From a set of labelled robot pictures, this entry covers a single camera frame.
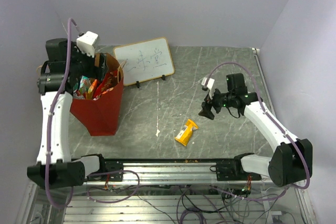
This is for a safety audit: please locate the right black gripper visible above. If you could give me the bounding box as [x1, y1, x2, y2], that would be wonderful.
[198, 86, 234, 120]

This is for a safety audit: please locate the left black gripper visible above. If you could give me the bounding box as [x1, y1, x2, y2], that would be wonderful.
[69, 41, 110, 81]

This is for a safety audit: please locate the red candy packet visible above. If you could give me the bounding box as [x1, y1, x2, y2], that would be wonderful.
[93, 70, 119, 100]

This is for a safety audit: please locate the yellow snack bar packet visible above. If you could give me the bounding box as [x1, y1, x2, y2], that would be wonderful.
[174, 119, 198, 146]

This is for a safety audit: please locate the red brown paper bag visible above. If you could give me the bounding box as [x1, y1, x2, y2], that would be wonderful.
[36, 52, 124, 136]

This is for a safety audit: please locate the teal Fox's mint candy bag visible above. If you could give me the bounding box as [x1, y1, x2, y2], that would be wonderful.
[73, 76, 91, 99]

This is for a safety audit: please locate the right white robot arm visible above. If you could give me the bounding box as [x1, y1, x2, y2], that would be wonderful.
[199, 73, 313, 187]

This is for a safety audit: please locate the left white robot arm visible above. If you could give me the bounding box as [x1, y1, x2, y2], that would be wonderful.
[27, 33, 108, 189]

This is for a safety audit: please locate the small whiteboard with stand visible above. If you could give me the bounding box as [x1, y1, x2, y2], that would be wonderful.
[113, 37, 175, 86]

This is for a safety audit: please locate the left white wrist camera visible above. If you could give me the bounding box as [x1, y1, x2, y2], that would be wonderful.
[76, 31, 99, 58]

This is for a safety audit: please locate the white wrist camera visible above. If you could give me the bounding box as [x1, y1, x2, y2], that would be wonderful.
[201, 77, 215, 99]
[76, 31, 99, 58]

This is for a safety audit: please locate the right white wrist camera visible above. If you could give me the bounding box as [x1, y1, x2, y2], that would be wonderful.
[201, 77, 215, 99]

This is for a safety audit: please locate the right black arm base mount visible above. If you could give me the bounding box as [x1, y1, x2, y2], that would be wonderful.
[209, 153, 261, 181]

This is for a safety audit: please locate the aluminium rail frame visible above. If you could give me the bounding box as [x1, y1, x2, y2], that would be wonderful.
[26, 140, 316, 224]

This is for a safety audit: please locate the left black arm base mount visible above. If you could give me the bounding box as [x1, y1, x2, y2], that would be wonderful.
[97, 159, 124, 182]

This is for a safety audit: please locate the purple cable under frame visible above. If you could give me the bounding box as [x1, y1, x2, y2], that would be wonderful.
[86, 170, 140, 204]

